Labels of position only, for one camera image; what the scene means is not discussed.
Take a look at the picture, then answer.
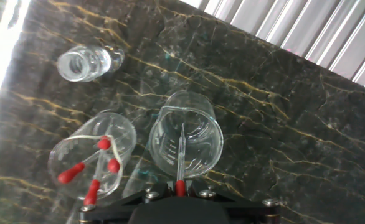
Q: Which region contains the red bulb glass dropper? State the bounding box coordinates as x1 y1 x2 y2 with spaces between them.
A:
96 136 113 151
107 157 121 174
57 151 105 185
82 149 106 207
174 122 187 197

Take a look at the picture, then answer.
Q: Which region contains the glass beaker with droppers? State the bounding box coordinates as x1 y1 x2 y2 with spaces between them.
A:
47 111 138 201

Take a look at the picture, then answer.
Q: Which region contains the clear glass beaker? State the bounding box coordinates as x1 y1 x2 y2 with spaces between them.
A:
148 90 224 179

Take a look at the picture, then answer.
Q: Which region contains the black marble pattern mat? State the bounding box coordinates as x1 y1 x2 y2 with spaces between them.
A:
0 0 365 224

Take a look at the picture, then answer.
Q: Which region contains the small clear glass bottle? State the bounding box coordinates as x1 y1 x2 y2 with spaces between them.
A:
56 44 126 83

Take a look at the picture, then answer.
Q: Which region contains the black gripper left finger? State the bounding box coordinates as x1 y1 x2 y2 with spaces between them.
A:
78 182 181 224

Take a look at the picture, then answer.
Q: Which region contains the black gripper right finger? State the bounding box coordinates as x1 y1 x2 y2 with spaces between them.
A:
184 182 280 224

